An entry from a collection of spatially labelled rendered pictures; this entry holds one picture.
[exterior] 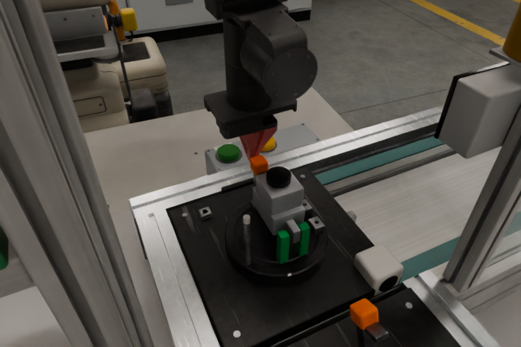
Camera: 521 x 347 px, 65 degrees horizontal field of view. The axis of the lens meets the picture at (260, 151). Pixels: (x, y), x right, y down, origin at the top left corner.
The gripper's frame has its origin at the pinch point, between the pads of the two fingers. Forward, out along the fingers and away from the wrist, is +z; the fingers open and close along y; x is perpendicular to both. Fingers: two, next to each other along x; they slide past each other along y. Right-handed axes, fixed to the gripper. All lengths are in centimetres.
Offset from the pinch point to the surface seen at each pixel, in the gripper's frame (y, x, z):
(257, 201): -2.1, -6.7, 1.9
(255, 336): -8.2, -19.1, 9.2
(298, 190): 1.4, -10.4, -2.1
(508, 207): 18.2, -24.5, -4.9
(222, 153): 0.5, 12.9, 9.5
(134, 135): -11.0, 41.1, 21.2
